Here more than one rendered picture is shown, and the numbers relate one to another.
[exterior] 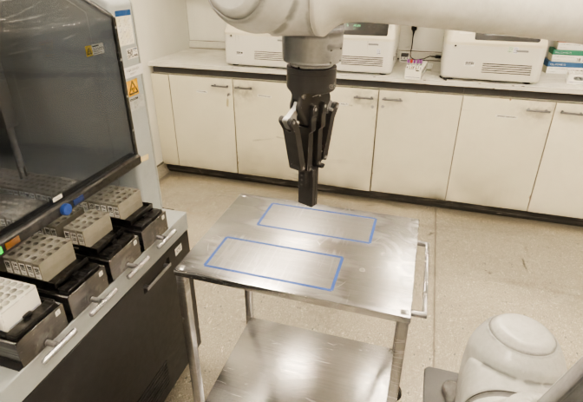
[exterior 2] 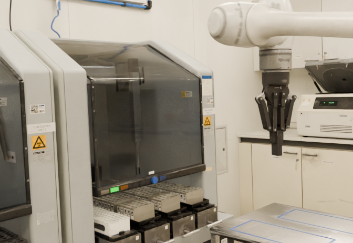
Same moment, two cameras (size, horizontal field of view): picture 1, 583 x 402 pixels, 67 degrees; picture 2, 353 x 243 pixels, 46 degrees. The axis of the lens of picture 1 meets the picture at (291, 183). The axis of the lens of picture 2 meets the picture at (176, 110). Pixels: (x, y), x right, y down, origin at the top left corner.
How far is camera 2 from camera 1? 0.63 m
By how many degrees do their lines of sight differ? 36
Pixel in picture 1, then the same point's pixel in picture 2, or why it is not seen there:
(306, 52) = (267, 62)
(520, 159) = not seen: outside the picture
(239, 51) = (308, 125)
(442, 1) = (301, 22)
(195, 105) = (270, 168)
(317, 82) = (274, 78)
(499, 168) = not seen: outside the picture
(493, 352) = not seen: outside the picture
